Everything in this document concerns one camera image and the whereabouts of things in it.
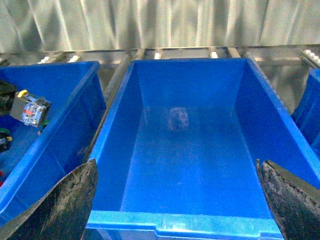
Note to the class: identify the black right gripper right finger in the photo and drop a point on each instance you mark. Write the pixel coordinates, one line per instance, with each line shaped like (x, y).
(293, 202)

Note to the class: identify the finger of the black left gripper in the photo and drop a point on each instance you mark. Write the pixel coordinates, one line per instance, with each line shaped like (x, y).
(7, 95)

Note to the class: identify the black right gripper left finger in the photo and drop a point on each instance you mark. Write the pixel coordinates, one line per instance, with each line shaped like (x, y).
(62, 213)

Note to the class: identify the blue bin with buttons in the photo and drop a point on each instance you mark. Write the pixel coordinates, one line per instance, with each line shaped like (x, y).
(39, 157)

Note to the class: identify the yellow button front lying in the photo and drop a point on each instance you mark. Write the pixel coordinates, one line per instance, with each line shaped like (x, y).
(30, 109)

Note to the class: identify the green button centre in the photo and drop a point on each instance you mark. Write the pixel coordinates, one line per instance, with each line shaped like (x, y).
(5, 140)

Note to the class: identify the red button near green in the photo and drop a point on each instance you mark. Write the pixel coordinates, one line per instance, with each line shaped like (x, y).
(1, 178)

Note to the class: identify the far right blue bin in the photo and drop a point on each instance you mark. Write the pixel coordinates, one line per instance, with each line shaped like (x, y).
(307, 115)

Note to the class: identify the empty blue target bin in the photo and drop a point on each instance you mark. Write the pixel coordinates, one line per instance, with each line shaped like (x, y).
(178, 201)

